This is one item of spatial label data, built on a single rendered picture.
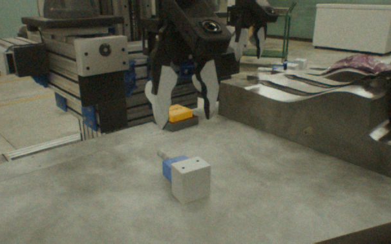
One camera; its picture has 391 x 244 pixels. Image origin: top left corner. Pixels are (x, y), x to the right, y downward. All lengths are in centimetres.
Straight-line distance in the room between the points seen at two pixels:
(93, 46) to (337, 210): 66
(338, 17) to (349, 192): 715
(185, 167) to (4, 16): 557
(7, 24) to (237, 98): 535
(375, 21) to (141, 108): 658
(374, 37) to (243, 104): 670
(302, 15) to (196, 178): 858
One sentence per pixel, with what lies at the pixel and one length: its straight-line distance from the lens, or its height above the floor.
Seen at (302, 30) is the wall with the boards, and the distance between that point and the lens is 901.
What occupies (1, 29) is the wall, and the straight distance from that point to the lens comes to 595.
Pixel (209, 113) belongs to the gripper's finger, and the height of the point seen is 93.
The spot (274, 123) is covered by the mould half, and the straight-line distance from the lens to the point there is 76.
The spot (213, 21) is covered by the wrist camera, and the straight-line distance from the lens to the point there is 40.
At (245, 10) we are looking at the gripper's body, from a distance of 96.
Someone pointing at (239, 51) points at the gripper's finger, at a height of 95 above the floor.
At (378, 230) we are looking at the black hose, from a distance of 42.
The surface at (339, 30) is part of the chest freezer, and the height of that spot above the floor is 43.
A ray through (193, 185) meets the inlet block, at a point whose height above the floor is 83.
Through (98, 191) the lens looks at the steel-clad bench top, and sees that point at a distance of 57.
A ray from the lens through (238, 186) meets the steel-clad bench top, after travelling 56.
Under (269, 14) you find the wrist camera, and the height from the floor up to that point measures 105.
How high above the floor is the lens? 110
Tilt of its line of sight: 22 degrees down
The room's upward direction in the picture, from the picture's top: straight up
